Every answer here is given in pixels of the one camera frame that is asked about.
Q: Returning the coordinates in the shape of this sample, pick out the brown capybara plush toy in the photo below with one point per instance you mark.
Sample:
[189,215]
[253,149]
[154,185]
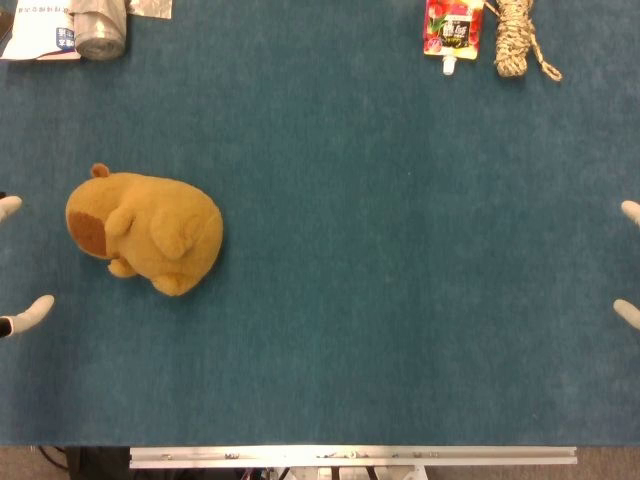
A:
[160,220]

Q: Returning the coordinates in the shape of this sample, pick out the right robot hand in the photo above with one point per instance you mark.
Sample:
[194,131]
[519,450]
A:
[631,312]

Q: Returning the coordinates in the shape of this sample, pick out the red fruit jelly drink pouch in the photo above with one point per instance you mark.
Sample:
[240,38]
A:
[452,30]

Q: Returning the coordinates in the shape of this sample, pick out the aluminium profile rail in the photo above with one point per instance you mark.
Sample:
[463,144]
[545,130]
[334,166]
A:
[350,456]

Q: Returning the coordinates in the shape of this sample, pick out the white printed paper booklet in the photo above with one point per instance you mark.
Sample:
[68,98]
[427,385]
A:
[35,35]

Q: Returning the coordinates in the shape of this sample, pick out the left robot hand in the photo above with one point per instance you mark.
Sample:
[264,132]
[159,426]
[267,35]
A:
[30,312]

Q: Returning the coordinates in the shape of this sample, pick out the black box under table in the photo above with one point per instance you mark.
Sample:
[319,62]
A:
[97,465]

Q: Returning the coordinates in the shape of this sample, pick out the grey plastic bag roll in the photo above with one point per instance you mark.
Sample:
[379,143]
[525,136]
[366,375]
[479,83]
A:
[100,30]

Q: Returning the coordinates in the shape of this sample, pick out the blue felt table mat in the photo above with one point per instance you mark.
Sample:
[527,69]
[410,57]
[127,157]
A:
[350,250]

